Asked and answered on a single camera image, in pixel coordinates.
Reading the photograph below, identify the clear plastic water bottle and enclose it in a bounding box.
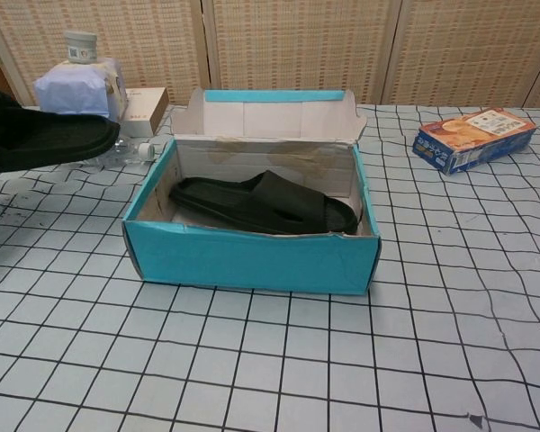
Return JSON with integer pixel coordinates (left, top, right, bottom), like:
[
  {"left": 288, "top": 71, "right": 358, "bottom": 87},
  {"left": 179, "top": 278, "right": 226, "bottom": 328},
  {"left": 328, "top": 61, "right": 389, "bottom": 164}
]
[{"left": 85, "top": 137, "right": 157, "bottom": 167}]

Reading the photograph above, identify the beige flat cardboard box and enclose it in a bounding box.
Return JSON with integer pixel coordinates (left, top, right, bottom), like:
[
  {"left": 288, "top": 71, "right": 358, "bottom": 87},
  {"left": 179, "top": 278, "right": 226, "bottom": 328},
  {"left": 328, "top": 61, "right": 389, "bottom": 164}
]
[{"left": 116, "top": 86, "right": 170, "bottom": 136}]

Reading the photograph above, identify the teal cardboard shoe box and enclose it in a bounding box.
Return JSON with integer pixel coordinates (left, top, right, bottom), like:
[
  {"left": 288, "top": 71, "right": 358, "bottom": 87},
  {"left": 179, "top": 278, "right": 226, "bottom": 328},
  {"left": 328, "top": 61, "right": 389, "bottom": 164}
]
[{"left": 121, "top": 87, "right": 383, "bottom": 296}]

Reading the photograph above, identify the blue orange snack box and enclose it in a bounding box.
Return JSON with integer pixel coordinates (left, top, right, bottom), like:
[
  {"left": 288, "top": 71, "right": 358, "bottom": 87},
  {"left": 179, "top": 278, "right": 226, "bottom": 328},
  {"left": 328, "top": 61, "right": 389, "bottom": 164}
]
[{"left": 412, "top": 107, "right": 537, "bottom": 176}]

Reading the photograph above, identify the woven folding screen panel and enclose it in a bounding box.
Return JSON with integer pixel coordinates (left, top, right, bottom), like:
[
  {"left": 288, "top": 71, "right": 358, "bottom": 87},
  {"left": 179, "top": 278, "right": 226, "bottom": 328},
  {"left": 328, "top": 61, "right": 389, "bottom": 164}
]
[
  {"left": 0, "top": 0, "right": 208, "bottom": 109},
  {"left": 386, "top": 0, "right": 540, "bottom": 109},
  {"left": 204, "top": 0, "right": 404, "bottom": 107}
]

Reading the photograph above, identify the black rubber slipper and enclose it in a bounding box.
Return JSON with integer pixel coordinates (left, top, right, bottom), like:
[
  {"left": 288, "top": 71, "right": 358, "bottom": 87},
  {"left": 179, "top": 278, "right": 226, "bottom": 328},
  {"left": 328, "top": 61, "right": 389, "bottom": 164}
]
[
  {"left": 168, "top": 170, "right": 360, "bottom": 236},
  {"left": 0, "top": 87, "right": 122, "bottom": 176}
]

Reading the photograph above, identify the purple paper wrapped package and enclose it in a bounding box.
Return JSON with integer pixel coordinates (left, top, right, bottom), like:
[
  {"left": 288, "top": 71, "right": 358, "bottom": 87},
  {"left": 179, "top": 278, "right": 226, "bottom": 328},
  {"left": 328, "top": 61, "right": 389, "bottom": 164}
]
[{"left": 32, "top": 57, "right": 130, "bottom": 121}]

